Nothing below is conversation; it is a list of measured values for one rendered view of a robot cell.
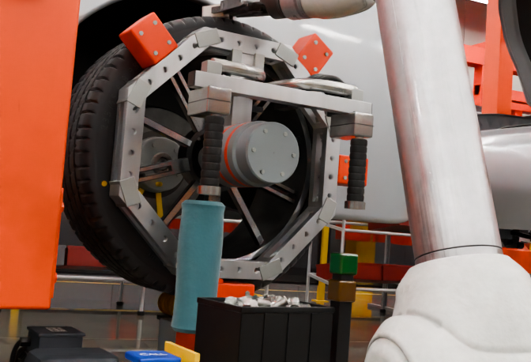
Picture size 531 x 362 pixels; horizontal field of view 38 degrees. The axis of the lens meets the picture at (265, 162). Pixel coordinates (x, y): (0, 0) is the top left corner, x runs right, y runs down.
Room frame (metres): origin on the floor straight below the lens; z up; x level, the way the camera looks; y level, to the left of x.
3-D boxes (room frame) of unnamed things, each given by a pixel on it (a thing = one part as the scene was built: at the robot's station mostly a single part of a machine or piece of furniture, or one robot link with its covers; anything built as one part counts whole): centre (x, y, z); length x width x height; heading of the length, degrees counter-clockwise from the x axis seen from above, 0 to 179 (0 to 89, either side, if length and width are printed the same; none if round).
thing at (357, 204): (1.59, -0.19, 0.83); 0.04 x 0.04 x 0.16
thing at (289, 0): (1.64, -0.04, 1.20); 0.09 x 0.06 x 0.09; 145
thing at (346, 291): (1.44, -0.16, 0.59); 0.04 x 0.04 x 0.04; 30
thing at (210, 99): (1.45, 0.12, 0.93); 0.09 x 0.05 x 0.05; 30
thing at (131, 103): (1.71, 0.07, 0.85); 0.54 x 0.07 x 0.54; 120
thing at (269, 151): (1.65, 0.04, 0.85); 0.21 x 0.14 x 0.14; 30
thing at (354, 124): (1.62, -0.18, 0.93); 0.09 x 0.05 x 0.05; 30
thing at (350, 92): (1.66, -0.07, 1.03); 0.19 x 0.18 x 0.11; 30
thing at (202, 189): (1.42, 0.10, 0.83); 0.04 x 0.04 x 0.16
